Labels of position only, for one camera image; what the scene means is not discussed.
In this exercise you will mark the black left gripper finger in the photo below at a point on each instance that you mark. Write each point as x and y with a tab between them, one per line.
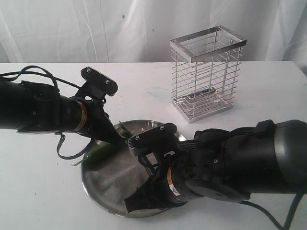
105	131

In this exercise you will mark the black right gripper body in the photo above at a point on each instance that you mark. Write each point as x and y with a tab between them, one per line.
160	183

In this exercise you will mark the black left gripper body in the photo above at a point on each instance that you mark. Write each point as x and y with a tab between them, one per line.
95	111

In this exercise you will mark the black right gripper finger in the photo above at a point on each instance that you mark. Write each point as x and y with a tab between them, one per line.
145	198

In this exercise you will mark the green cucumber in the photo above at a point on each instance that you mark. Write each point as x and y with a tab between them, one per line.
95	156

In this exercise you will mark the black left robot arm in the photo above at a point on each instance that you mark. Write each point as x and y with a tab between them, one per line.
30	107

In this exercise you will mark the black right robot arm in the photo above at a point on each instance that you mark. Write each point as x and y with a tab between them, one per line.
269	158

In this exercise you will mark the round steel plate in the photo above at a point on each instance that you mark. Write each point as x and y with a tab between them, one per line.
122	173

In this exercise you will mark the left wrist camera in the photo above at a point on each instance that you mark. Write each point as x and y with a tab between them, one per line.
97	85

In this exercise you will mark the chrome wire utensil holder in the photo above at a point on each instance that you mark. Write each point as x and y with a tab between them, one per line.
205	71

